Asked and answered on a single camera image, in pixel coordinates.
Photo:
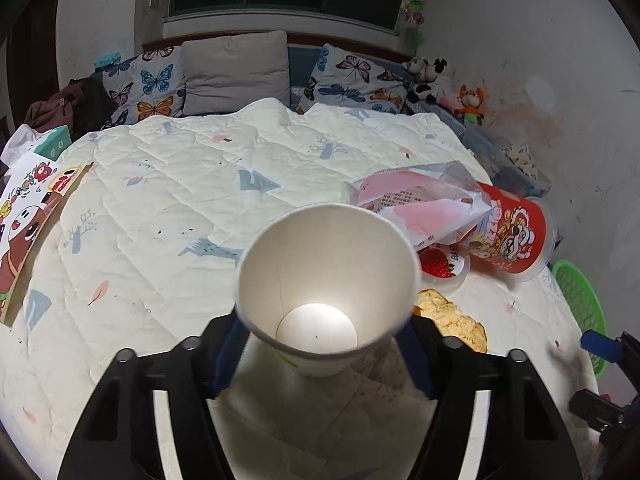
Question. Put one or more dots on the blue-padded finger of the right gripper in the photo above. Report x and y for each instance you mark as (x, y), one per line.
(601, 346)

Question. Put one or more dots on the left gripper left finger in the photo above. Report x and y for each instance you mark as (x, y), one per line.
(230, 342)

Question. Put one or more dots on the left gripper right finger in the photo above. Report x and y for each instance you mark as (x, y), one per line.
(417, 342)

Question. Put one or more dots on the white paper cup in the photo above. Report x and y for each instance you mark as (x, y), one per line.
(326, 283)

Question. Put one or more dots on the red snack cup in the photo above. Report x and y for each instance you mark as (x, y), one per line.
(517, 236)

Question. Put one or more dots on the pink white plastic bag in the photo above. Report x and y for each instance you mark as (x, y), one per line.
(430, 204)

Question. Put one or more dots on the orange bread piece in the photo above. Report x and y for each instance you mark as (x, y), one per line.
(450, 320)

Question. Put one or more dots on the green plastic waste basket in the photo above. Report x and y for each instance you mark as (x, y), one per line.
(580, 296)

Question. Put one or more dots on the strawberry jelly cup lid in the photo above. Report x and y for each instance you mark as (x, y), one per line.
(444, 268)

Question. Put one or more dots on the white quilted table cover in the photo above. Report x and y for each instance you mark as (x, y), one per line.
(143, 252)

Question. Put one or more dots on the clear plastic storage bin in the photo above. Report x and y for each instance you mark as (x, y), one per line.
(516, 171)

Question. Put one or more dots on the cartoon bear cardboard box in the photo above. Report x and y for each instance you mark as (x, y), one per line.
(31, 200)

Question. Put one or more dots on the pink plush toy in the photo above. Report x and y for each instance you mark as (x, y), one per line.
(452, 102)

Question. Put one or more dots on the orange fox plush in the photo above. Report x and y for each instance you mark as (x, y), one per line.
(471, 100)

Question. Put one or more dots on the teal tissue box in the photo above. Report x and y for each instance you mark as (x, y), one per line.
(53, 143)

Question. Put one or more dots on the black white cow plush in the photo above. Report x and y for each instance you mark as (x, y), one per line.
(430, 80)

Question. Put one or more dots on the grey cushion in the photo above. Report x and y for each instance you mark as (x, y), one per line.
(226, 73)

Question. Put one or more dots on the butterfly pillow left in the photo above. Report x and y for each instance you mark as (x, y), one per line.
(151, 83)

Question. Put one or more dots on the butterfly pillow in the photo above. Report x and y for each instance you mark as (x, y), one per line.
(347, 79)
(151, 83)

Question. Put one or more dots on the dark clothes pile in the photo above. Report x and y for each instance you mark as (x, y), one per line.
(83, 106)

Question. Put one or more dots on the butterfly pillow right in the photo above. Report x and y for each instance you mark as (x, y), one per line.
(347, 79)

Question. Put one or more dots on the hanging flower decoration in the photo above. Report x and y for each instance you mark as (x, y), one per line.
(411, 12)

